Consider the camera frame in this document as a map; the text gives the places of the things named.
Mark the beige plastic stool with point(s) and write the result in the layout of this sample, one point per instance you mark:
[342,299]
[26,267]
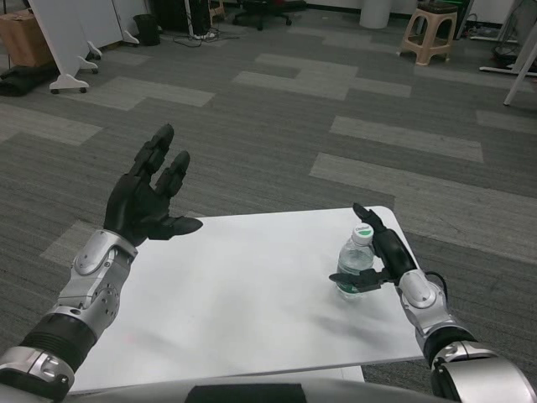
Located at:
[429,33]

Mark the black bag on floor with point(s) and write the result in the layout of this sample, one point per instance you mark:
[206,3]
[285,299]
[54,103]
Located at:
[21,79]

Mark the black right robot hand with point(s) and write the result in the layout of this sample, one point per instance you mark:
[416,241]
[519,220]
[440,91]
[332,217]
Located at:
[392,256]

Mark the clear water bottle green label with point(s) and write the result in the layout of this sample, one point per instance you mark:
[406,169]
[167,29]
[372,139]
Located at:
[356,264]

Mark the white cylindrical bin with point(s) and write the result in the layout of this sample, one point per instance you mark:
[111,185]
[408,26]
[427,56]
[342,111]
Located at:
[374,12]

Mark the black office chair base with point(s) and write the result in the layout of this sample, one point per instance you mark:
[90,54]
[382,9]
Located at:
[262,12]

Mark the white power strip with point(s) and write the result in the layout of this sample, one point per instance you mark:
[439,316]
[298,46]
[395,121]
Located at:
[203,35]

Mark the black waste bin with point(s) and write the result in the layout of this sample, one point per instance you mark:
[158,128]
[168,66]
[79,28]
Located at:
[147,28]

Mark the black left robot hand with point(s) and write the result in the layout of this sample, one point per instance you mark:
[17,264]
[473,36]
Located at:
[134,210]

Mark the brown cardboard box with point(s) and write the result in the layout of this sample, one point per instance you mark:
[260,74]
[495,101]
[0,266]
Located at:
[25,40]

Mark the white desk leg frame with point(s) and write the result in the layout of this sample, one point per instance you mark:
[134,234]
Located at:
[514,54]

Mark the white rolling partition board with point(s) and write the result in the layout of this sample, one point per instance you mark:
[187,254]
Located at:
[54,46]
[119,21]

